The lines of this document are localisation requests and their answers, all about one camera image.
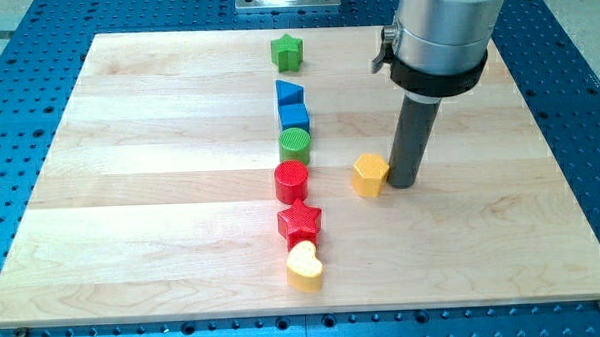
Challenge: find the blue cube block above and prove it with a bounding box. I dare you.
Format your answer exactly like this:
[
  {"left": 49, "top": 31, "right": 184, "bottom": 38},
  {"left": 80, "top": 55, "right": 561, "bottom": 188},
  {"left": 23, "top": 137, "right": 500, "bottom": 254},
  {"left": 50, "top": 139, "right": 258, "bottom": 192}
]
[{"left": 279, "top": 103, "right": 311, "bottom": 132}]

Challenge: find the green cylinder block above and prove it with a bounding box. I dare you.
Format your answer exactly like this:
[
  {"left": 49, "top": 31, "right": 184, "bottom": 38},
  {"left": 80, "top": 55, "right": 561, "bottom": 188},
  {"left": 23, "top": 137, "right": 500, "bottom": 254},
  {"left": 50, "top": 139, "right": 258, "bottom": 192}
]
[{"left": 278, "top": 128, "right": 311, "bottom": 165}]

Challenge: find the yellow hexagon block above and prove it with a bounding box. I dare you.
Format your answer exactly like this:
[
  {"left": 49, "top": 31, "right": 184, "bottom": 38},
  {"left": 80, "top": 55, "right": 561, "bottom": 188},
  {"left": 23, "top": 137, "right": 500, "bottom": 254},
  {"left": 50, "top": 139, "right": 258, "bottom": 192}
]
[{"left": 351, "top": 153, "right": 389, "bottom": 197}]

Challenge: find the blue perforated metal table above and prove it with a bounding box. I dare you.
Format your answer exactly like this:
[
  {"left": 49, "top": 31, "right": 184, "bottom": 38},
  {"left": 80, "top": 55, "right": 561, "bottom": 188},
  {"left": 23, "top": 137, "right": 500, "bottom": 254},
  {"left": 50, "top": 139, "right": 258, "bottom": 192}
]
[{"left": 0, "top": 0, "right": 600, "bottom": 337}]

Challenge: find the blue triangle block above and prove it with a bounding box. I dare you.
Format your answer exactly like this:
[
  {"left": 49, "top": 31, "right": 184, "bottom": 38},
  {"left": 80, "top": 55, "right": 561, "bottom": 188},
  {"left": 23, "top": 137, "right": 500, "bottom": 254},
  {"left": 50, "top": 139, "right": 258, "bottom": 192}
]
[{"left": 275, "top": 80, "right": 304, "bottom": 106}]

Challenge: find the green star block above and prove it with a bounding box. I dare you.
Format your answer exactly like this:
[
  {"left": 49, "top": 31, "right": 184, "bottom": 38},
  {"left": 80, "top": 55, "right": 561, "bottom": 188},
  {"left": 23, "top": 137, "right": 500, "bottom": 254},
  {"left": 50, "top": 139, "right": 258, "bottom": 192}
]
[{"left": 271, "top": 34, "right": 304, "bottom": 72}]

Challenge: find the red cylinder block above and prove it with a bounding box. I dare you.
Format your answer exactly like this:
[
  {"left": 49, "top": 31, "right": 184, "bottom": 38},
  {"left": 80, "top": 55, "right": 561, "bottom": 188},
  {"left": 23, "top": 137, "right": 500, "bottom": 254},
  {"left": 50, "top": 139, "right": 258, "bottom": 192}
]
[{"left": 274, "top": 160, "right": 309, "bottom": 204}]

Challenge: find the black clamp collar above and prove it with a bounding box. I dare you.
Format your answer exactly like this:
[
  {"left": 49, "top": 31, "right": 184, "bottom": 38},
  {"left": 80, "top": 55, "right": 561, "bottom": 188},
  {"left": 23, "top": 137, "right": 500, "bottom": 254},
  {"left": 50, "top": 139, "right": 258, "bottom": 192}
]
[{"left": 371, "top": 25, "right": 488, "bottom": 98}]

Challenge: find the light wooden board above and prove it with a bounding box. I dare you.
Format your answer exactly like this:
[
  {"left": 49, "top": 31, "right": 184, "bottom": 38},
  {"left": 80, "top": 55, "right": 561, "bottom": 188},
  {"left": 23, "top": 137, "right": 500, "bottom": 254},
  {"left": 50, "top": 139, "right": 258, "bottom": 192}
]
[{"left": 0, "top": 27, "right": 600, "bottom": 328}]

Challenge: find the red star block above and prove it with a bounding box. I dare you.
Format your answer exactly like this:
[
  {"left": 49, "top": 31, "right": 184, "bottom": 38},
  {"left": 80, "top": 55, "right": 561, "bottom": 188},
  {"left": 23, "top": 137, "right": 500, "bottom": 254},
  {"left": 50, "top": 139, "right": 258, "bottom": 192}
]
[{"left": 277, "top": 199, "right": 323, "bottom": 251}]

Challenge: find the yellow heart block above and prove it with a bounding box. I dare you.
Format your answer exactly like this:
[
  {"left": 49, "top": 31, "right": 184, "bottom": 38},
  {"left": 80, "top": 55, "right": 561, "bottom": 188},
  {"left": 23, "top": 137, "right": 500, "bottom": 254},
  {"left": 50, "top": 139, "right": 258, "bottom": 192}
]
[{"left": 286, "top": 240, "right": 325, "bottom": 293}]

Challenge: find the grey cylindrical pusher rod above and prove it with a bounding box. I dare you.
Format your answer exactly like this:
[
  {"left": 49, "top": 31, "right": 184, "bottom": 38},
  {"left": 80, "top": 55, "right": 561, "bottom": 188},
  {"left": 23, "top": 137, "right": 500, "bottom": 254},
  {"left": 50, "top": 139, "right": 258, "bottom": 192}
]
[{"left": 387, "top": 93, "right": 442, "bottom": 189}]

